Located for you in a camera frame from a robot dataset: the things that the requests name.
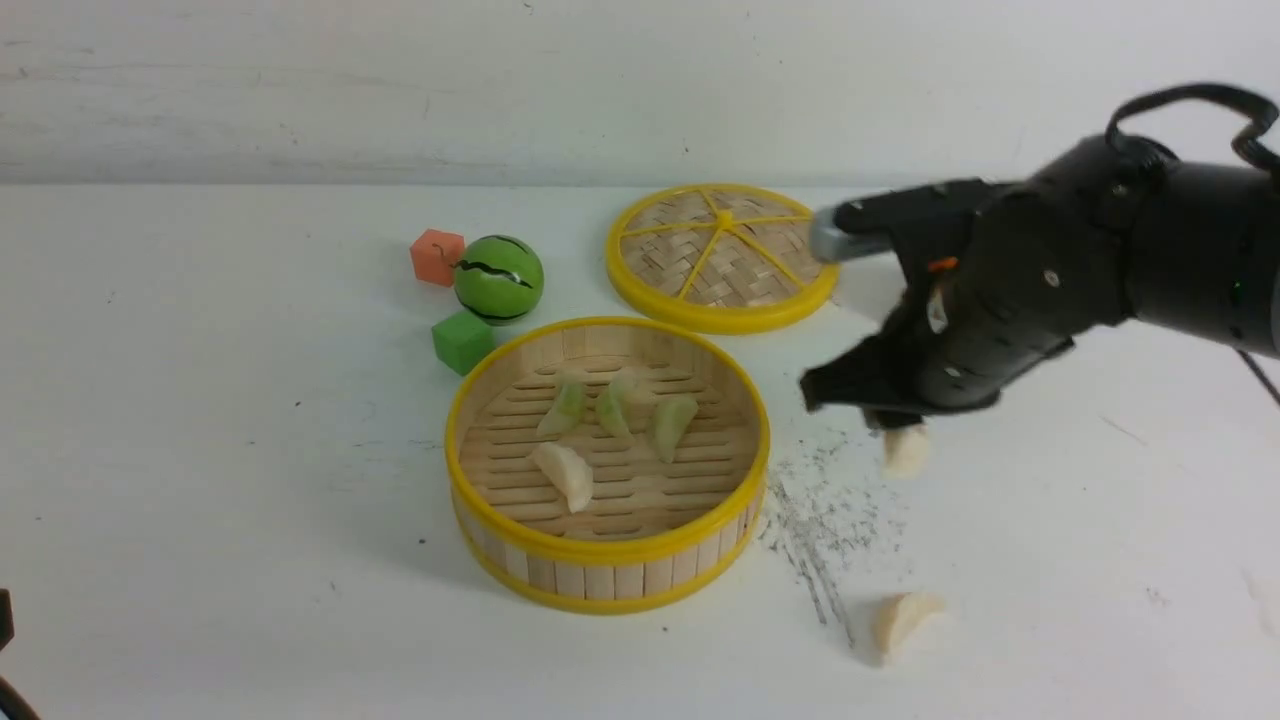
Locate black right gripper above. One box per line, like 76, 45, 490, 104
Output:
799, 190, 1128, 429

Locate white dumpling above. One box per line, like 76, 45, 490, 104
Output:
882, 423, 931, 479
529, 442, 594, 514
872, 591, 946, 666

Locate green dumpling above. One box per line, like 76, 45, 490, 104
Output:
594, 368, 636, 443
536, 375, 588, 438
650, 395, 699, 464

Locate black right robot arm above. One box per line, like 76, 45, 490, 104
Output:
799, 136, 1279, 430

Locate woven bamboo steamer lid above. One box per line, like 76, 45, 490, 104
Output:
604, 183, 838, 334

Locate bamboo steamer tray yellow rim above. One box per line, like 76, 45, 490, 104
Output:
444, 316, 771, 614

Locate green toy watermelon ball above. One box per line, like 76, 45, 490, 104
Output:
453, 234, 545, 325

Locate green foam cube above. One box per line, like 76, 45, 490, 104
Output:
431, 309, 497, 377

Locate orange foam cube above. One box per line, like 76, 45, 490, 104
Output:
410, 228, 466, 288

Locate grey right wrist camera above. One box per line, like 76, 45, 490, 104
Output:
808, 178, 1014, 284

